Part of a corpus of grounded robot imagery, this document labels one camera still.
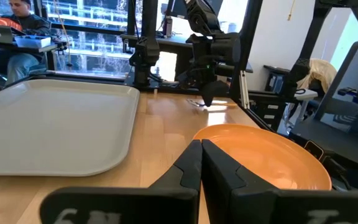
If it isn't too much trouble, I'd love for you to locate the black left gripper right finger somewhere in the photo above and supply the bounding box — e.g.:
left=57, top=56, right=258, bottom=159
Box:
left=201, top=139, right=358, bottom=224

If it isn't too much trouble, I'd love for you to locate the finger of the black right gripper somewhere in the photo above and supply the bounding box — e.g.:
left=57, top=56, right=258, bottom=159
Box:
left=201, top=81, right=214, bottom=107
left=212, top=81, right=229, bottom=105

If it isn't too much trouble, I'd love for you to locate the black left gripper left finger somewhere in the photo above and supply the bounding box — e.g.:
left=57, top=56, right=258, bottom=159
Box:
left=39, top=139, right=203, bottom=224

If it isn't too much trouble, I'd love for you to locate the orange plate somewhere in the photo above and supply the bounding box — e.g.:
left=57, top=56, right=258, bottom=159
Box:
left=193, top=123, right=333, bottom=191

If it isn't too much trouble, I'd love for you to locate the grey plastic tray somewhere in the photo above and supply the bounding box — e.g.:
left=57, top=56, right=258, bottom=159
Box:
left=0, top=78, right=140, bottom=177

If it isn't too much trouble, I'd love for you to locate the black drawer cabinet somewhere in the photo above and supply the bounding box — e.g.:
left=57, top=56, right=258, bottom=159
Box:
left=249, top=90, right=291, bottom=131

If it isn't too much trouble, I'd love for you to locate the white bottle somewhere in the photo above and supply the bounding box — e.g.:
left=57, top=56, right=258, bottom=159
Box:
left=163, top=17, right=173, bottom=38

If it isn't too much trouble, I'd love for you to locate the black box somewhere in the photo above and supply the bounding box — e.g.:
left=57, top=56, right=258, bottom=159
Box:
left=264, top=65, right=285, bottom=94

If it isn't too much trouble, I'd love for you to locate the beige jacket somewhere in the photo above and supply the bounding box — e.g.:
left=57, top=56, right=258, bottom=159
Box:
left=296, top=58, right=337, bottom=94

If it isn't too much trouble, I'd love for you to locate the black neighbouring station table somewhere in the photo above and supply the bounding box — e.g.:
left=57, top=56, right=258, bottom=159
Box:
left=290, top=40, right=358, bottom=175

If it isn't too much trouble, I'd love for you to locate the white box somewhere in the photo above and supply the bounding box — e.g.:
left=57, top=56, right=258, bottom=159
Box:
left=14, top=35, right=52, bottom=49

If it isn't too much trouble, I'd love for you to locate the person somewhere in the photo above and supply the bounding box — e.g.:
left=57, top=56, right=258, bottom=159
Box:
left=0, top=0, right=53, bottom=85

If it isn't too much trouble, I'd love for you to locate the red flat object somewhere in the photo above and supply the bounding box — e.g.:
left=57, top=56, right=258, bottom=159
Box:
left=0, top=17, right=24, bottom=32

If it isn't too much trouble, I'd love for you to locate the black aluminium rig frame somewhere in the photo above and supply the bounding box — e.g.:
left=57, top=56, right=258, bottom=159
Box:
left=42, top=0, right=291, bottom=134

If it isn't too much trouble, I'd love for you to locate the yellow hanging cable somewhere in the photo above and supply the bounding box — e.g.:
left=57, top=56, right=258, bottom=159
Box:
left=287, top=0, right=296, bottom=22

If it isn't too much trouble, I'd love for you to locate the black neighbouring station frame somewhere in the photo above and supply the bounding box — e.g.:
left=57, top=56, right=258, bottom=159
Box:
left=283, top=0, right=358, bottom=100

